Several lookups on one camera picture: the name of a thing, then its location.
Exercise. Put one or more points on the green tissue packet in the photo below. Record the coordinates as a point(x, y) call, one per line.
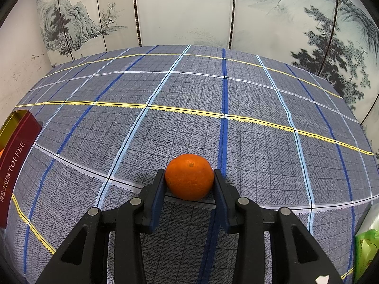
point(367, 251)

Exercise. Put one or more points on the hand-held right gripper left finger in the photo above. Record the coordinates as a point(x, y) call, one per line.
point(157, 201)

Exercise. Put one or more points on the red and gold tin box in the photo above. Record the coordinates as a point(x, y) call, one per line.
point(17, 168)

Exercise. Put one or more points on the landscape painted folding screen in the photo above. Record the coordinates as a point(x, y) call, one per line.
point(183, 6)

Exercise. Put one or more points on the blue plaid tablecloth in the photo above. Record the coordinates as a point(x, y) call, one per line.
point(237, 142)

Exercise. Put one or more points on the mandarin orange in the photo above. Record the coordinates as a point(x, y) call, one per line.
point(189, 177)

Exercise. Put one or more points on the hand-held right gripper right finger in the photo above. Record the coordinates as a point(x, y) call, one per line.
point(223, 204)

